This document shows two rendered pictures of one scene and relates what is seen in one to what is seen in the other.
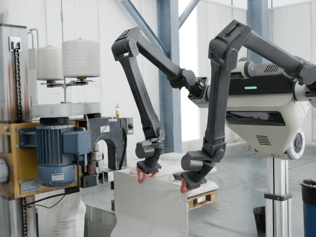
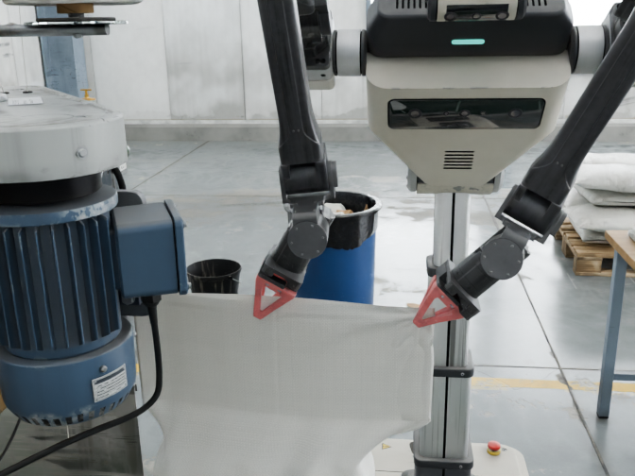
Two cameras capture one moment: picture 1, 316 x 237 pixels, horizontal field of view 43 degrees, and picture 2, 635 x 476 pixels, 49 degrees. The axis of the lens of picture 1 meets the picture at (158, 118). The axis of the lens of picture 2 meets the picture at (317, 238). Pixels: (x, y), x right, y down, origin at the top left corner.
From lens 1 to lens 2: 1.09 m
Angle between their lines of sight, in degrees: 40
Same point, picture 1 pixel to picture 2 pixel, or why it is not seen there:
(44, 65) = not seen: outside the picture
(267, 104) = (519, 81)
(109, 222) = not seen: hidden behind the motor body
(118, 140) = not seen: hidden behind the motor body
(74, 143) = (167, 257)
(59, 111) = (104, 147)
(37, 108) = (12, 146)
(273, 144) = (479, 167)
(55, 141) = (89, 261)
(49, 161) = (71, 338)
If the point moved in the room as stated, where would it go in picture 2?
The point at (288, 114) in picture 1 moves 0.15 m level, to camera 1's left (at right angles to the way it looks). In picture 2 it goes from (557, 104) to (509, 111)
